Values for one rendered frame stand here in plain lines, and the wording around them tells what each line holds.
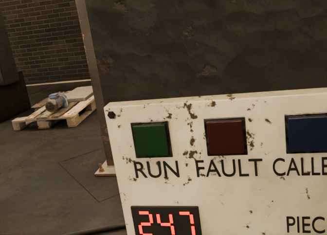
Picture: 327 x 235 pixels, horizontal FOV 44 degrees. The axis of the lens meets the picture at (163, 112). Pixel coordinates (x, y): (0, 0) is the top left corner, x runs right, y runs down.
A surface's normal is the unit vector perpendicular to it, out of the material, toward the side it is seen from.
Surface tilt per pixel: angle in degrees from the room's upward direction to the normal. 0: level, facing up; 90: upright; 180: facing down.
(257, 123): 90
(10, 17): 90
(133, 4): 90
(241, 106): 90
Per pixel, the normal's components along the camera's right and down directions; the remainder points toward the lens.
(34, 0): -0.23, 0.32
